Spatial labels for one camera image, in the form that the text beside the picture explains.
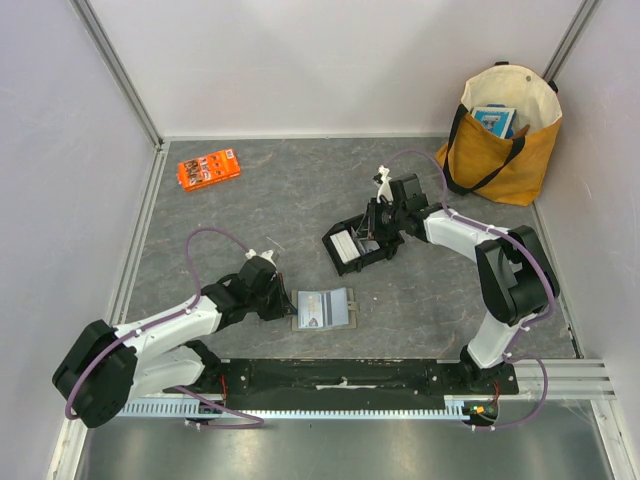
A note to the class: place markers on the white magnetic stripe card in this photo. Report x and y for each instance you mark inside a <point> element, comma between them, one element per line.
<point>335,309</point>

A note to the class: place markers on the beige leather card holder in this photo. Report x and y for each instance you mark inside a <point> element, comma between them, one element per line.
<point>353,313</point>

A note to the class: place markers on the white card stack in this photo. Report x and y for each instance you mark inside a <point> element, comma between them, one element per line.
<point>345,246</point>

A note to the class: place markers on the light blue cable duct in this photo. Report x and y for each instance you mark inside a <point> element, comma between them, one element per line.
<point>354,404</point>

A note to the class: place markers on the yellow canvas tote bag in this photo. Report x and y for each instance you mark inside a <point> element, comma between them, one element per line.
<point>503,170</point>

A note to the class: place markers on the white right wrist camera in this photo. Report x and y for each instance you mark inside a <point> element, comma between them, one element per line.
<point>382,180</point>

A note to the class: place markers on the black card tray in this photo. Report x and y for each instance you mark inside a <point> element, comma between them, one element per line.
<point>356,227</point>

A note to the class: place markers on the white VIP card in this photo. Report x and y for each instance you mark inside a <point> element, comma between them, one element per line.
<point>366,246</point>

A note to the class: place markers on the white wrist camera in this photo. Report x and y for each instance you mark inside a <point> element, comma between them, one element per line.
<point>270,255</point>
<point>382,180</point>

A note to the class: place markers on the orange card box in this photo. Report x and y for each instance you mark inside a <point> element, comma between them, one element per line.
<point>207,170</point>

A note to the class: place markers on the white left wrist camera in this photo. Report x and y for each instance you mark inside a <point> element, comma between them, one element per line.
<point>270,255</point>

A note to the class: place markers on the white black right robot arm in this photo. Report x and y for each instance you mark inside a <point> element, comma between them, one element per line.
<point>516,280</point>

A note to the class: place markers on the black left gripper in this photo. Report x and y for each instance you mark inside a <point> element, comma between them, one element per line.
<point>282,307</point>

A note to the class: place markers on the blue book in bag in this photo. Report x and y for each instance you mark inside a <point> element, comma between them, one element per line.
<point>497,119</point>

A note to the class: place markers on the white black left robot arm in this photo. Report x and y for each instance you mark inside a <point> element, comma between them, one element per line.
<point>108,366</point>

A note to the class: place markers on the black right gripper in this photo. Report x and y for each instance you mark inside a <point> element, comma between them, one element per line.
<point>373,226</point>

